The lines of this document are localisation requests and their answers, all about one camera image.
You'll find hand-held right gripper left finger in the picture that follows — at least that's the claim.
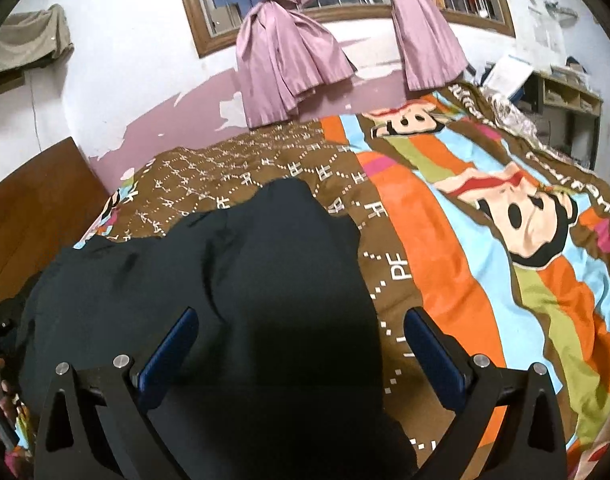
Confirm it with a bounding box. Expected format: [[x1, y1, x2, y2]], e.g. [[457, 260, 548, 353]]
[[33, 306, 201, 480]]

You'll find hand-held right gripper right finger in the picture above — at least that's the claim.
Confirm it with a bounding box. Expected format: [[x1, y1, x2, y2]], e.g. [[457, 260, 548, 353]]
[[404, 306, 568, 480]]

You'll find black puffer jacket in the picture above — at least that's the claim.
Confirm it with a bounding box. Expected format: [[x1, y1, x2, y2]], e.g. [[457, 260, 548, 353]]
[[15, 178, 419, 480]]

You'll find person's left hand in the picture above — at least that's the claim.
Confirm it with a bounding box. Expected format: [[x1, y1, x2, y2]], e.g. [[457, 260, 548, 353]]
[[0, 379, 18, 418]]

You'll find colourful printed blanket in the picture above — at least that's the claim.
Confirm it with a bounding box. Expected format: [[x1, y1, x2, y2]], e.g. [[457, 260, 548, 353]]
[[5, 80, 610, 480]]

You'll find wooden headboard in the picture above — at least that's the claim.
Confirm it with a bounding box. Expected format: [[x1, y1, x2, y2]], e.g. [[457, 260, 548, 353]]
[[0, 136, 110, 307]]

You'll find wooden shelf unit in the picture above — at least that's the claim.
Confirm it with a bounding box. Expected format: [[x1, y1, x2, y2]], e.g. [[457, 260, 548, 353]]
[[525, 67, 604, 171]]

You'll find white board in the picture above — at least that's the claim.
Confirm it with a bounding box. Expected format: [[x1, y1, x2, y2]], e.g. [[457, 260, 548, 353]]
[[482, 54, 534, 97]]

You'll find grey hanging cloth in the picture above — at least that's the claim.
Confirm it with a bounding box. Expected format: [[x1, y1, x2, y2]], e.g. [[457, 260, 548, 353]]
[[0, 4, 76, 74]]

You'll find knotted pink curtain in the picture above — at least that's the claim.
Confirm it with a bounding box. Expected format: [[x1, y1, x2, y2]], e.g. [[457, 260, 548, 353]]
[[217, 0, 359, 129]]

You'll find narrow pink curtain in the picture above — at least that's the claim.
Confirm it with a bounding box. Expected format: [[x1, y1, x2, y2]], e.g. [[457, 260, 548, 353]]
[[380, 0, 469, 92]]

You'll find wooden window frame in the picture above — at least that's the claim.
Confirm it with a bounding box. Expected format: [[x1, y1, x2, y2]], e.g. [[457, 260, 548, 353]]
[[172, 0, 517, 59]]

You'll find metal wall rack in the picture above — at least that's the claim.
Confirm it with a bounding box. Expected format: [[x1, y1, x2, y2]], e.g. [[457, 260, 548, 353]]
[[542, 0, 578, 23]]

